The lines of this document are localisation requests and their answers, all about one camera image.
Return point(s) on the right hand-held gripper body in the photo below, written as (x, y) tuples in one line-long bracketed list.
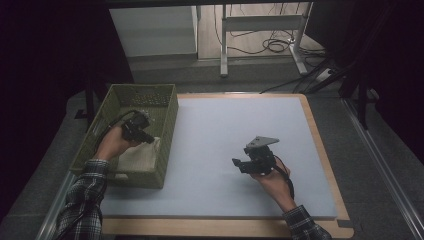
[(261, 158)]

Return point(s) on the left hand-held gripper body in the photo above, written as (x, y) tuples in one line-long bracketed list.
[(135, 125)]

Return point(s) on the green woven basket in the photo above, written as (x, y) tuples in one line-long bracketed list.
[(163, 140)]

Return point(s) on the cream printed towel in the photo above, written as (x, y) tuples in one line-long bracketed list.
[(140, 156)]

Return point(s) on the person's left hand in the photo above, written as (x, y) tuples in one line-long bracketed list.
[(115, 143)]

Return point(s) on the person's right hand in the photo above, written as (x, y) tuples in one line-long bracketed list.
[(276, 186)]

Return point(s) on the pale grey foam mat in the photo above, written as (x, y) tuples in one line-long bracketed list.
[(216, 133)]

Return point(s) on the black metal stand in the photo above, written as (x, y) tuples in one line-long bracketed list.
[(89, 100), (361, 100)]

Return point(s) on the white cabinet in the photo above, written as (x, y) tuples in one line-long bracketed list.
[(153, 31)]

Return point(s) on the white power strip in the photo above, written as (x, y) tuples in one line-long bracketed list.
[(323, 75)]

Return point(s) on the aluminium rail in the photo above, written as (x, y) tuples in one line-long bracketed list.
[(383, 166), (50, 220)]

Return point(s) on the white metal desk frame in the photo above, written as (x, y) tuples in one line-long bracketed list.
[(261, 22)]

